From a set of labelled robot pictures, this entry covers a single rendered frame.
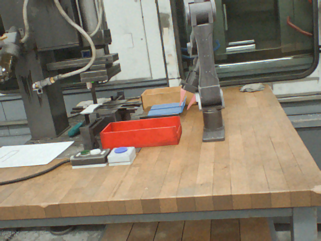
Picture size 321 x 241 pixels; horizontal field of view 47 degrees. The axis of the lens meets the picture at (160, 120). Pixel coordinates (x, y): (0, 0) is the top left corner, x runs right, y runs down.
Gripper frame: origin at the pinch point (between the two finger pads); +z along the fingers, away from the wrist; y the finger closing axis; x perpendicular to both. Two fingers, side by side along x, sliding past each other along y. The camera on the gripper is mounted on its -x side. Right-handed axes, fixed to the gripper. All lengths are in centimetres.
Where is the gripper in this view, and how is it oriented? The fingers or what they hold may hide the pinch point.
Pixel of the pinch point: (184, 106)
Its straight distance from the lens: 147.1
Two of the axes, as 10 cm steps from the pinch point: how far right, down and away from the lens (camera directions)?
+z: -3.6, 8.9, 2.7
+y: -9.3, -3.8, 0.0
